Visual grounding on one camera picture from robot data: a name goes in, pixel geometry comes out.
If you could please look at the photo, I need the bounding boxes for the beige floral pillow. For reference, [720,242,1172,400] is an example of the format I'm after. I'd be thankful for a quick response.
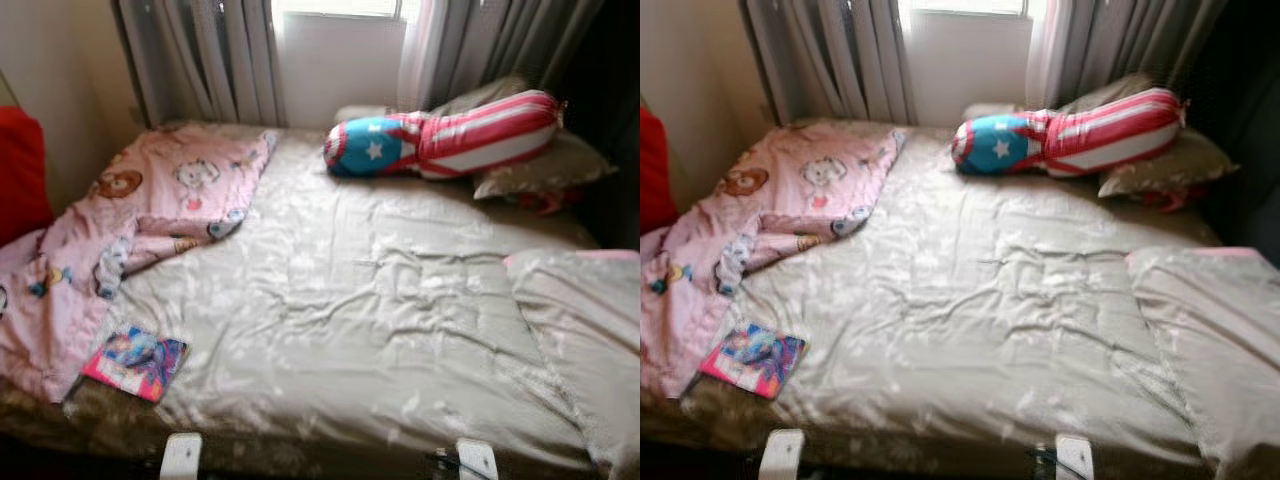
[1055,72,1241,199]
[430,75,616,201]

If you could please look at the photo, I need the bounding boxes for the pink cartoon print blanket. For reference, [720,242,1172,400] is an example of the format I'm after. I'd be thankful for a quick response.
[0,125,279,404]
[640,125,906,401]

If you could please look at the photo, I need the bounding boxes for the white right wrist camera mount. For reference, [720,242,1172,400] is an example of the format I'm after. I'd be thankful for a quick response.
[455,437,499,480]
[1055,433,1096,480]

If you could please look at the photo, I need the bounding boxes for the red white blue star bolster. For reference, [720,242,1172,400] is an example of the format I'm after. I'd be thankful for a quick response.
[950,88,1189,179]
[323,90,564,181]

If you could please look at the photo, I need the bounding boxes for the grey pleated curtain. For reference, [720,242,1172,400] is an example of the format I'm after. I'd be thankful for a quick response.
[1030,0,1226,111]
[400,0,601,116]
[112,0,286,129]
[740,0,916,126]

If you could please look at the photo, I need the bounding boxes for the bright window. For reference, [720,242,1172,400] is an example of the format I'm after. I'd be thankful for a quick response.
[898,0,1041,17]
[272,0,421,19]

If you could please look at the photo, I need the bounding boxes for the colourful cartoon picture book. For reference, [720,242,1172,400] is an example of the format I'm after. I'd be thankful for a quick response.
[80,322,189,403]
[698,322,809,401]

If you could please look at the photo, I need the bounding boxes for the beige floral bedspread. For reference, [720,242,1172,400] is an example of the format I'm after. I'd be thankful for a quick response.
[640,118,1280,476]
[0,120,641,476]

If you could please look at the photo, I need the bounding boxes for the pink red cloth item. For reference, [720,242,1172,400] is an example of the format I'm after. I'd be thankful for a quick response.
[515,190,586,216]
[1140,188,1206,213]

